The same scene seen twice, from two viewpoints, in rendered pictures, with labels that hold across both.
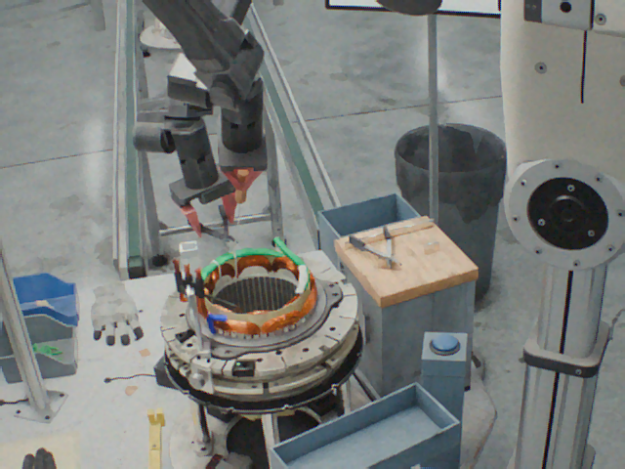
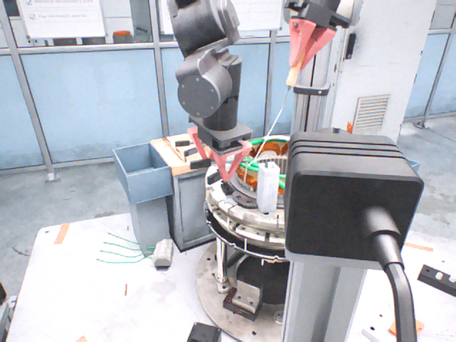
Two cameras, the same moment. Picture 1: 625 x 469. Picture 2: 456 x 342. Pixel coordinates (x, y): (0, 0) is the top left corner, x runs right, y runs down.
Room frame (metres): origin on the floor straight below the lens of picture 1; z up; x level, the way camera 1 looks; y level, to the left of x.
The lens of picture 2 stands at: (1.41, 0.69, 1.45)
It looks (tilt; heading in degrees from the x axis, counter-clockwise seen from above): 30 degrees down; 262
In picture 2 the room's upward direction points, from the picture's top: straight up
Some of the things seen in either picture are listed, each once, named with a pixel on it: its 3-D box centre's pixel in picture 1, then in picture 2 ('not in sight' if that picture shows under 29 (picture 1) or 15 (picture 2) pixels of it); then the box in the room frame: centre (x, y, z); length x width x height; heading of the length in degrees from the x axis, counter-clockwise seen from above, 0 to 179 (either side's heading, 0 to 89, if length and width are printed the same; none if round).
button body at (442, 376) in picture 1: (442, 404); not in sight; (1.15, -0.19, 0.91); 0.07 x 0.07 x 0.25; 79
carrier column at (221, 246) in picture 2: not in sight; (221, 251); (1.34, 0.12, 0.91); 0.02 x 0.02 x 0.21
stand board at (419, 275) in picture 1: (404, 259); (194, 149); (1.38, -0.15, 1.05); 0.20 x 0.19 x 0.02; 20
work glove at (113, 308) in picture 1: (115, 310); not in sight; (1.64, 0.46, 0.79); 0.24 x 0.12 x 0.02; 9
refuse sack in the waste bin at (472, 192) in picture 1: (450, 191); not in sight; (2.76, -0.46, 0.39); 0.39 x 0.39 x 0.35
